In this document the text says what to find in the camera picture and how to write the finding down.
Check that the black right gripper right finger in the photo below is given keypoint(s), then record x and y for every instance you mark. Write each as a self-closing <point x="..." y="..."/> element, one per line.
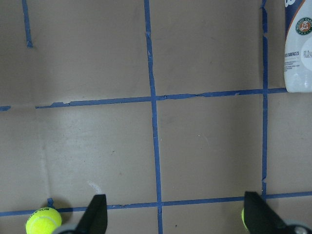
<point x="259" y="218"/>

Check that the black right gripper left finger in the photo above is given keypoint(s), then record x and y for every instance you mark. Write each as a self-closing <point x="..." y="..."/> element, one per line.
<point x="95" y="218"/>

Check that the clear tennis ball can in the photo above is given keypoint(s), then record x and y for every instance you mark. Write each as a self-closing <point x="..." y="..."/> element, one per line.
<point x="298" y="46"/>

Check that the yellow tennis ball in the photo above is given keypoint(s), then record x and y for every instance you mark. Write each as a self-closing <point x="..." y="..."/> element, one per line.
<point x="43" y="221"/>
<point x="243" y="219"/>

